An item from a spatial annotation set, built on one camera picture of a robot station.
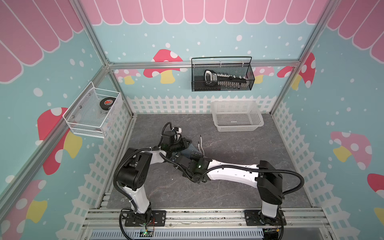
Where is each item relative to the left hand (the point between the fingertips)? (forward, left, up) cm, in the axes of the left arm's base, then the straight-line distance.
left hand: (191, 145), depth 95 cm
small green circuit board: (-46, +20, -7) cm, 51 cm away
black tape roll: (+8, +46, +27) cm, 54 cm away
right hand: (-13, +2, +13) cm, 19 cm away
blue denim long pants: (-6, +3, +1) cm, 6 cm away
